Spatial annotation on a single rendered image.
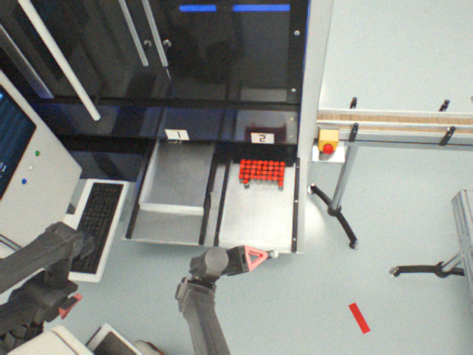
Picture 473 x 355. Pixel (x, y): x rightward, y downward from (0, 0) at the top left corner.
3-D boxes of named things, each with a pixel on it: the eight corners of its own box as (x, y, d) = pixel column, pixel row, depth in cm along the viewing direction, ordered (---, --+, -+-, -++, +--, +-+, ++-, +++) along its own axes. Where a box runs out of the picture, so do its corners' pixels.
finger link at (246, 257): (274, 265, 97) (242, 273, 93) (261, 269, 104) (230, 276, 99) (267, 239, 99) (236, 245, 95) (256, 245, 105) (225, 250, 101)
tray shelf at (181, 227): (150, 140, 170) (148, 137, 168) (307, 147, 160) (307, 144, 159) (121, 240, 146) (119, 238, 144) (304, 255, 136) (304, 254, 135)
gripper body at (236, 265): (250, 271, 92) (222, 276, 89) (233, 275, 101) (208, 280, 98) (244, 244, 94) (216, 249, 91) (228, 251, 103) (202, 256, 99)
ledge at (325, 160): (312, 136, 163) (312, 133, 161) (343, 137, 161) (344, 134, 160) (312, 163, 156) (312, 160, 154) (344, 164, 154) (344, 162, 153)
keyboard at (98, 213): (94, 183, 167) (92, 180, 165) (124, 185, 165) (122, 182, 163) (62, 271, 147) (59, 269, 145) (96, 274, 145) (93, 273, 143)
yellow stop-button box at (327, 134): (317, 136, 151) (319, 125, 145) (335, 137, 150) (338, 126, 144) (317, 151, 147) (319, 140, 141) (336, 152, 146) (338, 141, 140)
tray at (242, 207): (232, 163, 157) (231, 159, 154) (295, 168, 153) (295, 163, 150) (219, 240, 140) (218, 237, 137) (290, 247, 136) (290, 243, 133)
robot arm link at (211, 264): (173, 300, 89) (206, 310, 91) (186, 293, 79) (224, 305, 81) (186, 252, 95) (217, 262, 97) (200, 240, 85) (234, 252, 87)
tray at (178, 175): (159, 138, 167) (157, 133, 164) (216, 140, 164) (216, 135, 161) (140, 206, 150) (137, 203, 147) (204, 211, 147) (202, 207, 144)
